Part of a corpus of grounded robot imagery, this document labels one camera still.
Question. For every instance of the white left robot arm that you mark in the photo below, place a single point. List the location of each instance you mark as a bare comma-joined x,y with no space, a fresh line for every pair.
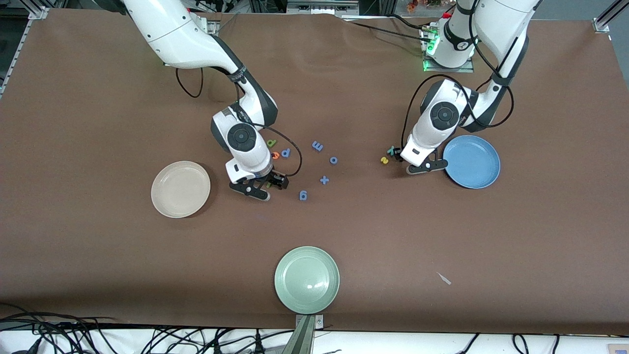
442,115

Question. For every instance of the green round plate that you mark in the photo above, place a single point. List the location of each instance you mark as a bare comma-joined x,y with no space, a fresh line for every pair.
307,280

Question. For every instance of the blue round plate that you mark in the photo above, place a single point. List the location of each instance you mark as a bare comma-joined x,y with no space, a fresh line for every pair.
474,162

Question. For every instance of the brown paper table cover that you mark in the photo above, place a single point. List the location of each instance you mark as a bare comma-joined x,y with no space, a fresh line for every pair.
98,246

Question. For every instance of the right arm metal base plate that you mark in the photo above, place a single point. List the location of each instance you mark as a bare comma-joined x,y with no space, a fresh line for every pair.
211,27

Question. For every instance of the blue foam letter m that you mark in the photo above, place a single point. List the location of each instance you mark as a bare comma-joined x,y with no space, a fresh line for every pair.
317,146

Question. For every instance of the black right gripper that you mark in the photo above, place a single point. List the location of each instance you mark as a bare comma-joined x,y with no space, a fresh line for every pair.
273,178

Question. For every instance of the white tape scrap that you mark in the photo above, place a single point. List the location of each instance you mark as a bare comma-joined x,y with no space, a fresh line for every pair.
444,279

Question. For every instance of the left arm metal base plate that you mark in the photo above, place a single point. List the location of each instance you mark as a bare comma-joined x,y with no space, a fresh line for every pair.
444,70

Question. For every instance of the grey camera mount pole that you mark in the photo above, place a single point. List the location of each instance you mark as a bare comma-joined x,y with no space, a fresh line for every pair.
302,339

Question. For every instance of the orange background object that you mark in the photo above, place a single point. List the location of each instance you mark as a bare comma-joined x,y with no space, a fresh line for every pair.
413,5

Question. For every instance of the grey metal bracket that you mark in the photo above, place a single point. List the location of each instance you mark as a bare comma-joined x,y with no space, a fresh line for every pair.
319,7

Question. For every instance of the beige box corner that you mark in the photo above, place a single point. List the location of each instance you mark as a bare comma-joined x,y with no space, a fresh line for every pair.
619,350

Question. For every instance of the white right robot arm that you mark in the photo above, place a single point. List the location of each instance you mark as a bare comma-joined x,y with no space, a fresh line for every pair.
172,34

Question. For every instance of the beige round plate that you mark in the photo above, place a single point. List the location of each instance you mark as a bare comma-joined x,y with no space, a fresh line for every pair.
181,189

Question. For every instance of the black metal frame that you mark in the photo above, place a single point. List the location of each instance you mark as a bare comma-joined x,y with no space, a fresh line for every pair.
268,6

